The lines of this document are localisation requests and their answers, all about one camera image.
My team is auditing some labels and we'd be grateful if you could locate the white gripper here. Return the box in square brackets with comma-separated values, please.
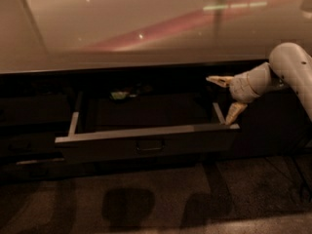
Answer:
[206, 72, 261, 125]

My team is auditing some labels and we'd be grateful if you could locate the dark drawer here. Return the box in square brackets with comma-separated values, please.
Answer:
[56, 92, 240, 163]
[0, 133, 63, 159]
[0, 160, 97, 184]
[0, 95, 71, 127]

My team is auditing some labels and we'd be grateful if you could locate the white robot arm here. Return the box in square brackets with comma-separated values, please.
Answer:
[206, 43, 312, 125]

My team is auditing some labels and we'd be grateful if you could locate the dark cabinet door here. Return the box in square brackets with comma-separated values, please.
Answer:
[208, 61, 312, 163]

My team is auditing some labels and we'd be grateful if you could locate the green snack bag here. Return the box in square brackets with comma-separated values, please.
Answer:
[110, 91, 130, 100]

